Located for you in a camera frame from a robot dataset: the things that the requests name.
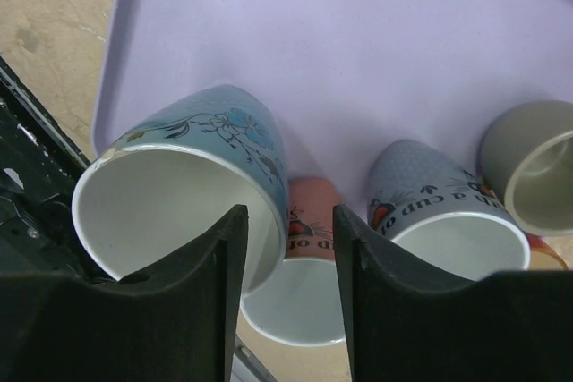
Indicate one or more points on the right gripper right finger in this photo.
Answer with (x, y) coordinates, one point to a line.
(407, 320)

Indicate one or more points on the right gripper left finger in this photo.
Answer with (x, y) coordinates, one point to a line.
(173, 320)

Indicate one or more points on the small orange-handled mug front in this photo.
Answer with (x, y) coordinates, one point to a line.
(300, 304)

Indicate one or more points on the small grey mug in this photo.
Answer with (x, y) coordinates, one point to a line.
(431, 206)

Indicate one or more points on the large blue mug front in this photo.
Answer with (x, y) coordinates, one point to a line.
(174, 175)

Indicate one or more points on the dark olive cup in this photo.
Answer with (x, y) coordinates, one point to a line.
(526, 158)

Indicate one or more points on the orange brown mug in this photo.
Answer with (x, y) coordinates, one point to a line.
(543, 257)

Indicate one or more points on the lavender plastic tray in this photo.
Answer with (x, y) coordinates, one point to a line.
(343, 78)

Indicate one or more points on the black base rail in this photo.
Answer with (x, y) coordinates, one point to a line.
(40, 166)

